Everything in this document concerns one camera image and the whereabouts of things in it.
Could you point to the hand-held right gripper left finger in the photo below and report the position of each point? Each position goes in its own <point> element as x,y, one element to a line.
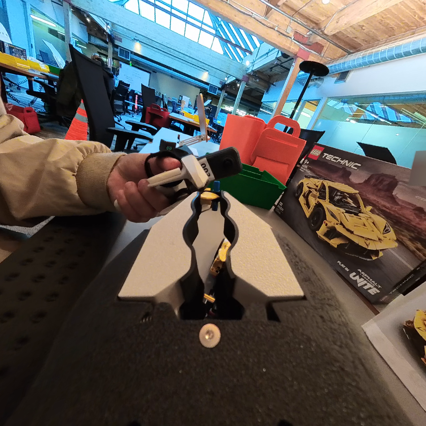
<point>159,263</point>

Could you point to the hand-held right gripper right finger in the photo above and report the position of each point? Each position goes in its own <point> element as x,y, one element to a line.
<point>263,263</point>

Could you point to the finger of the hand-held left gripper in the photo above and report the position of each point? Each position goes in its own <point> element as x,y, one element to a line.
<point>192,171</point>

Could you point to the small yellow piece blue pin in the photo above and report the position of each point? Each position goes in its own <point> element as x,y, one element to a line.
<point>209,195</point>

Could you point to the yellow toy brick car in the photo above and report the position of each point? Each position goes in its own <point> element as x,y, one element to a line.
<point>223,251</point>

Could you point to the person's left forearm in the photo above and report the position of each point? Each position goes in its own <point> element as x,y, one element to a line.
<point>50,173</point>

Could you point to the grey desk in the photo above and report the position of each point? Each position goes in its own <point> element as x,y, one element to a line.
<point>349,312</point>

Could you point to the person's left hand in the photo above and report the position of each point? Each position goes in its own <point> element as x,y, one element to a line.
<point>129,193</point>

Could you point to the red plastic carry case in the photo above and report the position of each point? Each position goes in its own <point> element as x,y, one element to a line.
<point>243,139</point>

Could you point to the green plastic bin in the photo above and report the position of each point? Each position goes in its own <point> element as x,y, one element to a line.
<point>256,189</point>

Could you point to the red bag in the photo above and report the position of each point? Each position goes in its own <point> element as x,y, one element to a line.
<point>158,116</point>
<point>28,119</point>

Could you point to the dark toy car box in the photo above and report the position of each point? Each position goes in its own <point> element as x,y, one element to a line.
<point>332,186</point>

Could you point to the whiteboard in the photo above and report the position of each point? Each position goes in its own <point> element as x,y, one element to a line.
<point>133,76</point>

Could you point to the black perforated board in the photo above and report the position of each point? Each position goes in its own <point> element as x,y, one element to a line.
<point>40,283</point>

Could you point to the orange traffic cone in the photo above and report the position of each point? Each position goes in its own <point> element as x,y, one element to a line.
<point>78,128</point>

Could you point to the black office chair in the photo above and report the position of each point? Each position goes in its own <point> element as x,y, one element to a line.
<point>90,99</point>

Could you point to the black floor lamp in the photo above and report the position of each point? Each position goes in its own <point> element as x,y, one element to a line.
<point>314,68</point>

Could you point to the skylight windows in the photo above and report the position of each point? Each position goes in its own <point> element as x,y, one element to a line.
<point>186,23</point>

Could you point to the grey instruction booklet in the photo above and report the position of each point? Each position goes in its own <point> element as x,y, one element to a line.
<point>389,339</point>

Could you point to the row of yellow bins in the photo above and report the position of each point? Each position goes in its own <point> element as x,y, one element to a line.
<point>16,61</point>

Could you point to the silver ventilation duct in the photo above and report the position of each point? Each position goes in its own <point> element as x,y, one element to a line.
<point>366,56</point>

